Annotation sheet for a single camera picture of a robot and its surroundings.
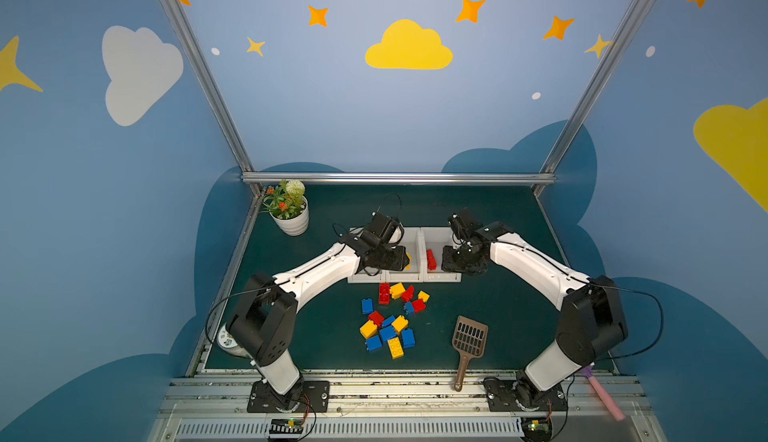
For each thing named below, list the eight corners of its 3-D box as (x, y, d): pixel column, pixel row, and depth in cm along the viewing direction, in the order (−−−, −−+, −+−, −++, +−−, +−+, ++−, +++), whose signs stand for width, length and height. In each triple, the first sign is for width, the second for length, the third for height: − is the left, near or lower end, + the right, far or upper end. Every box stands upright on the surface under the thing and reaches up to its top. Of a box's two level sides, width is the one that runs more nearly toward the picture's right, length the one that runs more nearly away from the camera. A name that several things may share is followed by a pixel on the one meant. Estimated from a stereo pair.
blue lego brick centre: (380, 341, 84) (380, 339, 83) (377, 320, 88) (377, 318, 86) (397, 339, 85) (397, 336, 83) (393, 318, 89) (393, 315, 87)
